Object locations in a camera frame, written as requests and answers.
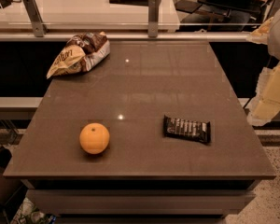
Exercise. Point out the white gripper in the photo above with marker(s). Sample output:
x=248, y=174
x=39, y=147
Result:
x=268, y=90

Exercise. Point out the black rxbar chocolate wrapper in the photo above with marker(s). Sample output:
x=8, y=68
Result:
x=187, y=129

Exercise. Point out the brown chip bag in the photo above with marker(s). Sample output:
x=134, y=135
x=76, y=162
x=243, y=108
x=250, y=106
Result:
x=80, y=54

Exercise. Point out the seated person in background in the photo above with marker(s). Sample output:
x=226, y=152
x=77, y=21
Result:
x=221, y=16

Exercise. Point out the orange fruit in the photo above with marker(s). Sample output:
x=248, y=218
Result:
x=94, y=138

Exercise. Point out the crumpled packaging on floor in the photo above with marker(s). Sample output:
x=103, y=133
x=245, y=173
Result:
x=29, y=213

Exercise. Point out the dark bin on floor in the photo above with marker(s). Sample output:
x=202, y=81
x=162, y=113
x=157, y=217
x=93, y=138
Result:
x=8, y=187

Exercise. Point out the right metal rail bracket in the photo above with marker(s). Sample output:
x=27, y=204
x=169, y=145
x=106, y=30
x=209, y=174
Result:
x=272, y=7

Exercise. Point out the metal rail bracket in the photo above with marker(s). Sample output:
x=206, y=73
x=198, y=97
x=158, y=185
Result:
x=153, y=17
x=272, y=7
x=38, y=26

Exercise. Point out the middle metal rail bracket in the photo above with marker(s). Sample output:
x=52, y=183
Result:
x=153, y=17

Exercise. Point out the left metal rail bracket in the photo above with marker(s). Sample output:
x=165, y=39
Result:
x=38, y=26

